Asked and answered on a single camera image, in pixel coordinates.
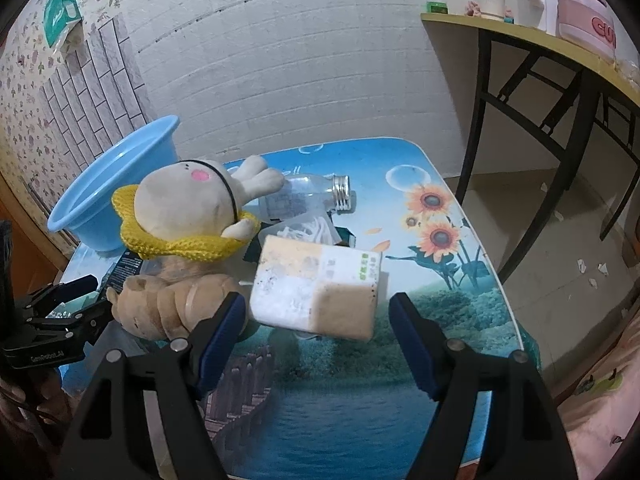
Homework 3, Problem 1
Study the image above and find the beige plush caterpillar toy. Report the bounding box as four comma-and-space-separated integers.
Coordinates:
106, 256, 250, 341

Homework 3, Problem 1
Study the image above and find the black printed packet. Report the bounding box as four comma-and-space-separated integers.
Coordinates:
104, 249, 143, 294

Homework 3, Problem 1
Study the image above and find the white Face tissue pack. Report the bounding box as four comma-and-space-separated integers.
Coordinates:
250, 235, 382, 341

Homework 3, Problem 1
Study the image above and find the clear bag white cable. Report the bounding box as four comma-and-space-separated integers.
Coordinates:
271, 211, 342, 248

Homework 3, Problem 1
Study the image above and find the clear plastic bottle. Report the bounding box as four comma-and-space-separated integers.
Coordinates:
258, 174, 352, 221

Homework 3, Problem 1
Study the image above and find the person left hand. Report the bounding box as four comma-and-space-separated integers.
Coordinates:
1, 368, 70, 442

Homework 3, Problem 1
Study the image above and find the light blue plastic basin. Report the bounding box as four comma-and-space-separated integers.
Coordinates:
47, 115, 180, 252

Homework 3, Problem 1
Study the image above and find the yellow top folding table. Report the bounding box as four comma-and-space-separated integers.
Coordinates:
421, 13, 639, 282

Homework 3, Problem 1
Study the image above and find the pink rice cooker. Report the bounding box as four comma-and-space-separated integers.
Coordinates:
556, 0, 617, 64

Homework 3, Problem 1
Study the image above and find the white cup on shelf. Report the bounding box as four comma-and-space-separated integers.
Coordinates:
475, 0, 506, 21

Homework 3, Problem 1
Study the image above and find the green small box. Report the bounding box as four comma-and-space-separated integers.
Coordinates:
425, 1, 448, 14

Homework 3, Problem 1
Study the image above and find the teal wall bag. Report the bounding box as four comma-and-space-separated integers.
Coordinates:
43, 0, 82, 51

